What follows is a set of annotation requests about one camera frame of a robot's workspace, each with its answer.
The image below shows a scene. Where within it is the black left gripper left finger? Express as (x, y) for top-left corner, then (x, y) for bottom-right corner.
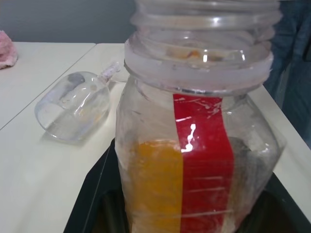
(64, 138), (127, 233)

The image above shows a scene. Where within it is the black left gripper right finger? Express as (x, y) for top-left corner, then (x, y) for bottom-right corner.
(240, 170), (311, 233)

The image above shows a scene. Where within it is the clear plastic scoop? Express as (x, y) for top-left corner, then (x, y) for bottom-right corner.
(34, 61), (130, 143)

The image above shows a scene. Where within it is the person in blue jeans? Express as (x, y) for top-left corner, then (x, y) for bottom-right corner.
(263, 0), (311, 149)

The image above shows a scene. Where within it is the pink towel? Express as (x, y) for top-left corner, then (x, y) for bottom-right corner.
(0, 30), (19, 70)

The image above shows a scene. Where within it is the orange juice bottle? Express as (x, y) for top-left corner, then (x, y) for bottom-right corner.
(113, 0), (288, 233)

